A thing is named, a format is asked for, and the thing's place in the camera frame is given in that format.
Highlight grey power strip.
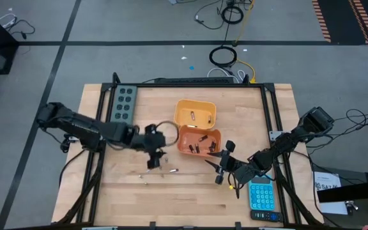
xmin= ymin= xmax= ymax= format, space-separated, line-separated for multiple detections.
xmin=110 ymin=85 xmax=139 ymax=124

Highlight right gripper cable yellow tag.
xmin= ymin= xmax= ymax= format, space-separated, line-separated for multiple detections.
xmin=227 ymin=172 xmax=241 ymax=199

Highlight grey metal bracket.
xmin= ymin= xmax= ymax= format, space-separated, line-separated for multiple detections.
xmin=268 ymin=130 xmax=284 ymax=141

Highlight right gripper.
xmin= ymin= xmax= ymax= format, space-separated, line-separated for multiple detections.
xmin=204 ymin=140 xmax=259 ymax=185

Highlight black side table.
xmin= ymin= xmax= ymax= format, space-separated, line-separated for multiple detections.
xmin=311 ymin=165 xmax=368 ymax=230

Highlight black remote control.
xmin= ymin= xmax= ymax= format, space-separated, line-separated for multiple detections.
xmin=250 ymin=210 xmax=284 ymax=223

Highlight black metal table frame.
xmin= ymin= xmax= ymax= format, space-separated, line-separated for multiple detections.
xmin=54 ymin=82 xmax=324 ymax=229

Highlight black cable with plug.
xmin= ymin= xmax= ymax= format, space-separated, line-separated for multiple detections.
xmin=6 ymin=19 xmax=36 ymax=41

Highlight white printed paper sheet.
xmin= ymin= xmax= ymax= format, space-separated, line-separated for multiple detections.
xmin=313 ymin=171 xmax=349 ymax=215

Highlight white cable with adapter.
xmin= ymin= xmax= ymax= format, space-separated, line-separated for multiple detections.
xmin=0 ymin=13 xmax=17 ymax=28

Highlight orange plastic bin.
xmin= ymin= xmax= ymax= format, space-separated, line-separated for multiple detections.
xmin=176 ymin=125 xmax=222 ymax=158

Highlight blue calculator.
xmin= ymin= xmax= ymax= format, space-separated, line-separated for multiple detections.
xmin=247 ymin=175 xmax=276 ymax=211

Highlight silver metal clamp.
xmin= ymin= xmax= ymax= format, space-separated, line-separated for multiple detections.
xmin=345 ymin=200 xmax=360 ymax=215

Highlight black mat orange stripes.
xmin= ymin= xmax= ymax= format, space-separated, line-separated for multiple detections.
xmin=310 ymin=0 xmax=368 ymax=45

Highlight left gripper cable loop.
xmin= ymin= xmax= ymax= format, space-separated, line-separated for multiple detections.
xmin=155 ymin=120 xmax=180 ymax=147

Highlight yellow plastic bin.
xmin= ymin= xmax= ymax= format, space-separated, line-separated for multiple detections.
xmin=173 ymin=98 xmax=217 ymax=130

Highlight loose black floor cable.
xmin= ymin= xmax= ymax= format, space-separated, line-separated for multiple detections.
xmin=194 ymin=0 xmax=226 ymax=30

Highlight long black bar device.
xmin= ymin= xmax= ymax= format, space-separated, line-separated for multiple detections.
xmin=154 ymin=77 xmax=236 ymax=84

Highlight coiled black cable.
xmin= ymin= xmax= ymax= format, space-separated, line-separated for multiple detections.
xmin=220 ymin=4 xmax=245 ymax=25
xmin=208 ymin=45 xmax=238 ymax=68

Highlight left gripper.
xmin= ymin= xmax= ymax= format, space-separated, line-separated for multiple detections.
xmin=130 ymin=123 xmax=167 ymax=170

